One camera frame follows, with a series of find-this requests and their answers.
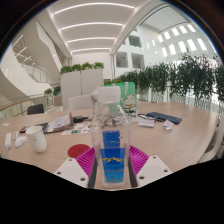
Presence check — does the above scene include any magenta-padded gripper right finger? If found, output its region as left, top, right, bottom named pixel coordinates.
left=128, top=144, right=174, bottom=188

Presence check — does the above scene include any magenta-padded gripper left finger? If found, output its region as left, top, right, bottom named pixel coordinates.
left=53, top=146, right=98, bottom=189

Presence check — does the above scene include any clear blue-labelled water bottle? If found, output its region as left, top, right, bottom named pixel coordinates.
left=89, top=85, right=132, bottom=189

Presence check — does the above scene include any flat round red coaster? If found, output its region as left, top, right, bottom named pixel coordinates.
left=67, top=143, right=92, bottom=159

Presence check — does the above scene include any white paper label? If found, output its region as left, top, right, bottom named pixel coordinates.
left=137, top=119, right=156, bottom=128

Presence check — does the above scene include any small white packet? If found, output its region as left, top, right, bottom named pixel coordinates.
left=163, top=119, right=175, bottom=131

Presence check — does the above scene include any white paper cup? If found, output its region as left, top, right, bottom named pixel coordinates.
left=25, top=125, right=48, bottom=154

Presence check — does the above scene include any open printed booklet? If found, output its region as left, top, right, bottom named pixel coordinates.
left=44, top=112, right=75, bottom=134

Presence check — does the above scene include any dark blue phone case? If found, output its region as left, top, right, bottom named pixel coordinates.
left=146, top=111, right=183, bottom=126

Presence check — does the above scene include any small black device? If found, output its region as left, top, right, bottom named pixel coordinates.
left=72, top=115, right=89, bottom=123

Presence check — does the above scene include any white computer mouse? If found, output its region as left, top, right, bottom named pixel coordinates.
left=13, top=134, right=28, bottom=148

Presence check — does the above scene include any white power strip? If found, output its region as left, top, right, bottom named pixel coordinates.
left=4, top=131, right=13, bottom=150

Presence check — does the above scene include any black chair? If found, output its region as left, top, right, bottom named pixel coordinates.
left=26, top=103, right=46, bottom=116

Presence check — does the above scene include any brown planter with plants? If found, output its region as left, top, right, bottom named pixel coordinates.
left=43, top=85, right=62, bottom=107

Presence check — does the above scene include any green tote bag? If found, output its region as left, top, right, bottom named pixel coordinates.
left=103, top=81, right=138, bottom=111

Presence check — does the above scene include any white cabinet with plants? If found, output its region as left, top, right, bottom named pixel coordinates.
left=59, top=61, right=105, bottom=112

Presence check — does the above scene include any green hedge row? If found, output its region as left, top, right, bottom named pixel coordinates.
left=103, top=53, right=224, bottom=111

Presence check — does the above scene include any black cable tangle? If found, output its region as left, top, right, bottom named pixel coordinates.
left=124, top=108, right=158, bottom=122

